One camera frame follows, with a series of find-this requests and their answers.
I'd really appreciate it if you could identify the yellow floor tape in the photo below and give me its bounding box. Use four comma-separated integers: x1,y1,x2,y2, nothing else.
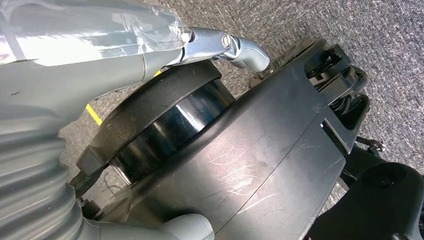
85,69,163,127

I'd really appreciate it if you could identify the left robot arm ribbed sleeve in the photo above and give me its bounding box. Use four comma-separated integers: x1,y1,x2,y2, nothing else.
0,107,88,240

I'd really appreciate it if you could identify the black braided cable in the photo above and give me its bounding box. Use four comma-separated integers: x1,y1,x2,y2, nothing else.
70,164,108,200

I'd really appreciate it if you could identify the thin black cable with plug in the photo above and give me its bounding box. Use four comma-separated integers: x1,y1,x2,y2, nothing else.
356,135,387,157

